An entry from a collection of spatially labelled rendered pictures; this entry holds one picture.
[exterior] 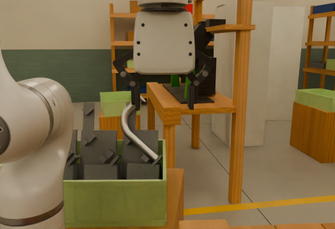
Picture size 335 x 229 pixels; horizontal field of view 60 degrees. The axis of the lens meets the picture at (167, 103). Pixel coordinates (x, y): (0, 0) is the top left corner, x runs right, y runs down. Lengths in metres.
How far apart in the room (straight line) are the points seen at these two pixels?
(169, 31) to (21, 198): 0.37
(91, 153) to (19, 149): 0.80
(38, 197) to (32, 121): 0.15
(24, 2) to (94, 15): 1.51
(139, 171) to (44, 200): 0.66
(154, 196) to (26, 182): 0.53
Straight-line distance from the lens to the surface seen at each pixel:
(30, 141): 0.49
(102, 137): 1.26
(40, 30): 7.27
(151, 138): 1.23
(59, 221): 0.62
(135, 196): 1.01
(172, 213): 1.14
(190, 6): 6.74
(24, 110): 0.48
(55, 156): 0.60
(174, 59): 0.47
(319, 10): 7.29
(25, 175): 0.58
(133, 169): 1.19
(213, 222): 0.90
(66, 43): 7.15
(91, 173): 1.21
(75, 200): 1.06
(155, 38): 0.47
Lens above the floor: 1.40
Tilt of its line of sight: 12 degrees down
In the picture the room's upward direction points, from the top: straight up
